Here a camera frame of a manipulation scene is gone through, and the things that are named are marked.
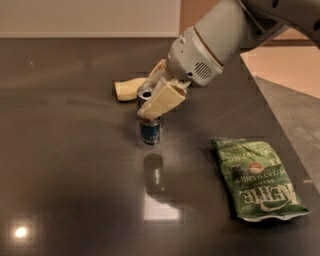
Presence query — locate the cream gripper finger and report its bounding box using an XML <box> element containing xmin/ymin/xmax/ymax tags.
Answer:
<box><xmin>148</xmin><ymin>59</ymin><xmax>167</xmax><ymax>80</ymax></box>
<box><xmin>138</xmin><ymin>80</ymin><xmax>186</xmax><ymax>120</ymax></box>

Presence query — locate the silver redbull can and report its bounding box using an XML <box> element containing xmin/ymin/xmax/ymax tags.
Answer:
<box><xmin>137</xmin><ymin>85</ymin><xmax>164</xmax><ymax>145</ymax></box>

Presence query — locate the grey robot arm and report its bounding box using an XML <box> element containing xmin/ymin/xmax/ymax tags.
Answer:
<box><xmin>138</xmin><ymin>0</ymin><xmax>320</xmax><ymax>120</ymax></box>

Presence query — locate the yellow sponge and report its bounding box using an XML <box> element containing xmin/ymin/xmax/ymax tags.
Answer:
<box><xmin>115</xmin><ymin>78</ymin><xmax>146</xmax><ymax>102</ymax></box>

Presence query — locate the green potato chips bag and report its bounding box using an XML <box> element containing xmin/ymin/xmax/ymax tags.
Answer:
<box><xmin>211</xmin><ymin>138</ymin><xmax>309</xmax><ymax>222</ymax></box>

